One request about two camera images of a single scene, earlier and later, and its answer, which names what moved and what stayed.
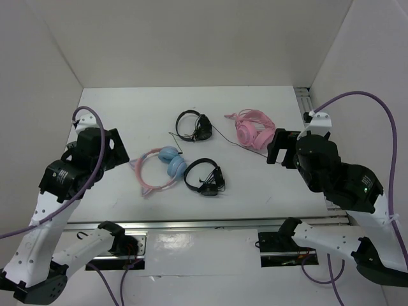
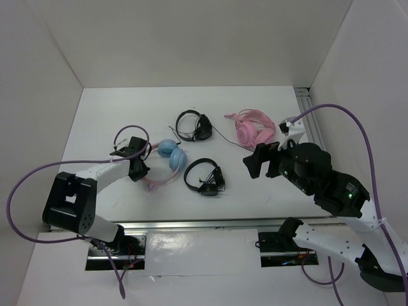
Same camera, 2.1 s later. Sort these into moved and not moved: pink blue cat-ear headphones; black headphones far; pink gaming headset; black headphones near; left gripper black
Moved: left gripper black; pink blue cat-ear headphones
Not moved: black headphones near; black headphones far; pink gaming headset
